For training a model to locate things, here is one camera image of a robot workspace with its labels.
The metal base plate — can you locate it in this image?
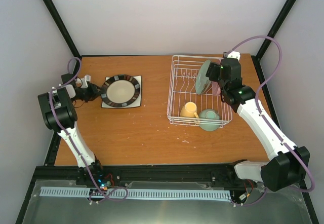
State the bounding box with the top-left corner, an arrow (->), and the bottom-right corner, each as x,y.
16,180 -> 313,223

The green ceramic bowl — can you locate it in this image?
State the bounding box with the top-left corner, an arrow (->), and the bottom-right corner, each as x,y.
198,109 -> 220,132

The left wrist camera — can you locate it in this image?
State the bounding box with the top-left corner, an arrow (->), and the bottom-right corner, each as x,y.
80,74 -> 91,89

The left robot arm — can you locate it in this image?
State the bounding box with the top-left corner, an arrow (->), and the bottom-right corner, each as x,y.
37,73 -> 105,185

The black round plate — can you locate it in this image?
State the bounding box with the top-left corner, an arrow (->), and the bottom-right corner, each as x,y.
100,74 -> 140,108

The yellow ceramic mug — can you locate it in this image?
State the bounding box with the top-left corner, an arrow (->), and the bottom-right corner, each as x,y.
180,102 -> 199,118

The black frame post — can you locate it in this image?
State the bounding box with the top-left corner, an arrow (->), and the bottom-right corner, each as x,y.
42,0 -> 81,58
256,0 -> 297,62

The left black frame post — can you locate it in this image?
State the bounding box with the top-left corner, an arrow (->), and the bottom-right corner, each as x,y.
42,0 -> 81,58

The teal flower plate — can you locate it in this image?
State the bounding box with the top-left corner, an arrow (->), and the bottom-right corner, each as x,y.
195,60 -> 211,95

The white square plate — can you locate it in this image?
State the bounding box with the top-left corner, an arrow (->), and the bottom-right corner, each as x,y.
101,75 -> 142,109

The right black frame post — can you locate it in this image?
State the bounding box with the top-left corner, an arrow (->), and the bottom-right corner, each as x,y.
256,0 -> 297,62

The pink round plate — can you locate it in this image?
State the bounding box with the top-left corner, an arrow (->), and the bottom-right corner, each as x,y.
211,82 -> 221,96

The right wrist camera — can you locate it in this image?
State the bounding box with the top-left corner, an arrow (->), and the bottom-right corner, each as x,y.
223,51 -> 241,61

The light blue cable duct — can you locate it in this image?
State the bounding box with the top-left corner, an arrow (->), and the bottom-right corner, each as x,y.
39,186 -> 231,202

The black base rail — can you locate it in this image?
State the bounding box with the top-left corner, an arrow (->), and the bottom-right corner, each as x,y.
32,164 -> 304,192

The white wire dish rack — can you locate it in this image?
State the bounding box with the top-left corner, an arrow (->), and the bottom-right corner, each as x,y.
167,55 -> 233,128

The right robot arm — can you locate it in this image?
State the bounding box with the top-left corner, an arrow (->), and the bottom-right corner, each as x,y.
205,58 -> 310,192

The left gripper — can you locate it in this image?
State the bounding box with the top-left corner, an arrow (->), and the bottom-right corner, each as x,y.
71,83 -> 105,102

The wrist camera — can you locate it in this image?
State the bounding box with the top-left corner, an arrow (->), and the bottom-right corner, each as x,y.
223,51 -> 241,61
80,74 -> 91,89

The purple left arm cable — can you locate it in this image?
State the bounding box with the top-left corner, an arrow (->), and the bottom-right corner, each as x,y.
48,57 -> 129,203

